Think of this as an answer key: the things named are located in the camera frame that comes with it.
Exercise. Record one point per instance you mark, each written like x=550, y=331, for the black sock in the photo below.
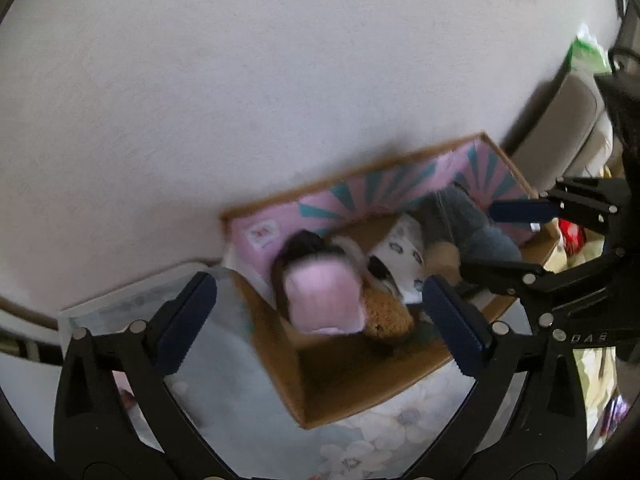
x=300, y=246

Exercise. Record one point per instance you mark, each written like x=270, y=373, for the pink fuzzy sock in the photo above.
x=324, y=293

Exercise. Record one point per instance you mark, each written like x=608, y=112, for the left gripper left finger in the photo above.
x=115, y=417

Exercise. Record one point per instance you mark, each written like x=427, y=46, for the grey fuzzy sock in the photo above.
x=450, y=215

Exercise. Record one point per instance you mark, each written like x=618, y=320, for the beige round cosmetic jar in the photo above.
x=443, y=259

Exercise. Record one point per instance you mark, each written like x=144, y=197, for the white panda sock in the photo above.
x=397, y=260

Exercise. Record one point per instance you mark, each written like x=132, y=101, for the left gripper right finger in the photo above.
x=524, y=417

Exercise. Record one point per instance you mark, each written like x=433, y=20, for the red package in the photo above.
x=574, y=236

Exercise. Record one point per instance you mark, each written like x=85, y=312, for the pink patterned cardboard box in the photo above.
x=325, y=378

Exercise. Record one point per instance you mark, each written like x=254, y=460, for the green white package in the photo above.
x=586, y=55

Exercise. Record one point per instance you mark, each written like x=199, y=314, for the white tray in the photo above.
x=161, y=286

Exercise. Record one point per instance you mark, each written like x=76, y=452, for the beige sofa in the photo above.
x=573, y=138

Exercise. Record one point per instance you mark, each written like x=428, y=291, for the blue floral cloth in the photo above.
x=224, y=389

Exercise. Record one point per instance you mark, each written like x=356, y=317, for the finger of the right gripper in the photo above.
x=523, y=211
x=501, y=277

